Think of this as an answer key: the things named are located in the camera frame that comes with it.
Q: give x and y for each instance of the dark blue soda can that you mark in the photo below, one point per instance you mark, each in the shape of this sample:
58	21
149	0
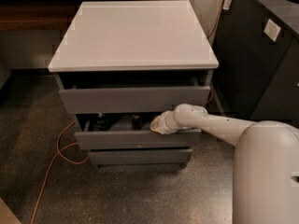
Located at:
102	122

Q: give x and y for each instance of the black side cabinet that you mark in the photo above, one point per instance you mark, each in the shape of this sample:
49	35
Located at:
257	78

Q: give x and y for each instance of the grey top drawer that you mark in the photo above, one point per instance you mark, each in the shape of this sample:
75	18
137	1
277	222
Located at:
132	100

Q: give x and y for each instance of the orange soda can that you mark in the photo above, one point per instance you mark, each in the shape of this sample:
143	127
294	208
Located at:
136	122

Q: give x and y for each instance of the white tag on cable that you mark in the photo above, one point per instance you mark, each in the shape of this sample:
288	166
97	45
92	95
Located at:
226	4

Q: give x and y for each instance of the grey bottom drawer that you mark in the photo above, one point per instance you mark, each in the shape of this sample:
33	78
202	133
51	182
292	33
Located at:
141	156

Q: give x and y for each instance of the grey drawer cabinet white top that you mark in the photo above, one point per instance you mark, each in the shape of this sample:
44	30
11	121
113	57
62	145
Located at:
133	44

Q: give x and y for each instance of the grey drawer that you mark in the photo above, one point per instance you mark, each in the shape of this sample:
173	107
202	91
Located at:
132	100
141	156
122	135

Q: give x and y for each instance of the white wall socket plate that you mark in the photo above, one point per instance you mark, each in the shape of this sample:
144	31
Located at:
272	30

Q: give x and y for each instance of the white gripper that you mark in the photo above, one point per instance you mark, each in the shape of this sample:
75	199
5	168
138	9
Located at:
165	123

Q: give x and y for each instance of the dark wooden bench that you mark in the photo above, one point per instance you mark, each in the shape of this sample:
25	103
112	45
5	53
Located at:
22	15

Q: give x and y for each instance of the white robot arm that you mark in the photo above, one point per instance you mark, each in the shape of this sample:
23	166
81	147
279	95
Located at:
266	162

